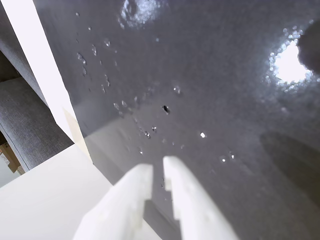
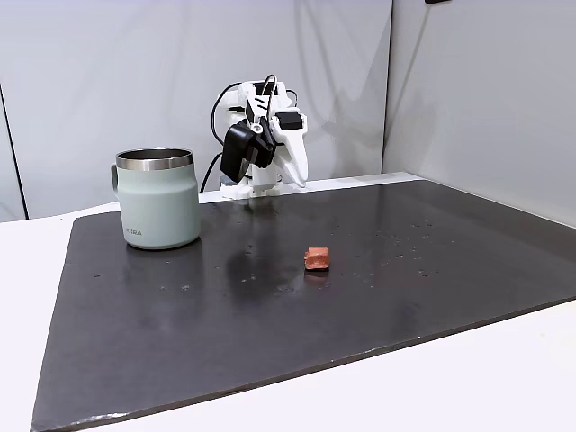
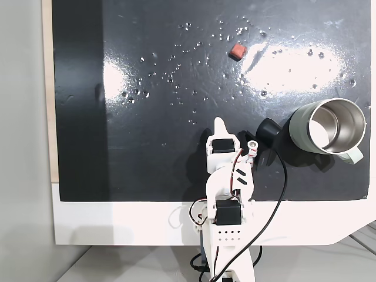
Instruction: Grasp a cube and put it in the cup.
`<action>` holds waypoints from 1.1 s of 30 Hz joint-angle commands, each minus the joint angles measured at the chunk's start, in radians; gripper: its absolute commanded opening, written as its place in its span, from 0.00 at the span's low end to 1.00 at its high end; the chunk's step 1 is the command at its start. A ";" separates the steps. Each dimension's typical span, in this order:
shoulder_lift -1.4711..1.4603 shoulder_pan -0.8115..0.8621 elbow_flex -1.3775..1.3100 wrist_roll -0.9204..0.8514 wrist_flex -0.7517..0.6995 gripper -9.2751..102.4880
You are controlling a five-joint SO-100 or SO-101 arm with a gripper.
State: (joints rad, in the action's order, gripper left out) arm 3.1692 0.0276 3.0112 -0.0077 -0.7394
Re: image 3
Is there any pale wooden board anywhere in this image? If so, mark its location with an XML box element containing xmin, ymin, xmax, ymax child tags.
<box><xmin>41</xmin><ymin>0</ymin><xmax>61</xmax><ymax>184</ymax></box>

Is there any red white servo cable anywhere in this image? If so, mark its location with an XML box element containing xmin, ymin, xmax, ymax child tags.
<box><xmin>230</xmin><ymin>147</ymin><xmax>259</xmax><ymax>198</ymax></box>

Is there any black oval camera box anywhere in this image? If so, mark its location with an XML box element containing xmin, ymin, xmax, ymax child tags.
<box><xmin>254</xmin><ymin>117</ymin><xmax>282</xmax><ymax>168</ymax></box>

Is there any small red cube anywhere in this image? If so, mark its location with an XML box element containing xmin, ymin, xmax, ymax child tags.
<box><xmin>229</xmin><ymin>43</ymin><xmax>247</xmax><ymax>61</ymax></box>

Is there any pale green steel-lined mug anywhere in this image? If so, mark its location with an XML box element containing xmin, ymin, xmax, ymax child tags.
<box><xmin>287</xmin><ymin>98</ymin><xmax>368</xmax><ymax>166</ymax></box>

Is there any black glossy table mat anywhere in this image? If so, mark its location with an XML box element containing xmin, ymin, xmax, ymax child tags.
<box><xmin>51</xmin><ymin>0</ymin><xmax>372</xmax><ymax>203</ymax></box>

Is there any black power cable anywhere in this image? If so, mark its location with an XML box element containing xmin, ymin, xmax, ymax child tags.
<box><xmin>189</xmin><ymin>245</ymin><xmax>264</xmax><ymax>282</ymax></box>

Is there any grey metal rail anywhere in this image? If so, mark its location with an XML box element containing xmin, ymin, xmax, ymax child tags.
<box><xmin>348</xmin><ymin>220</ymin><xmax>376</xmax><ymax>257</ymax></box>

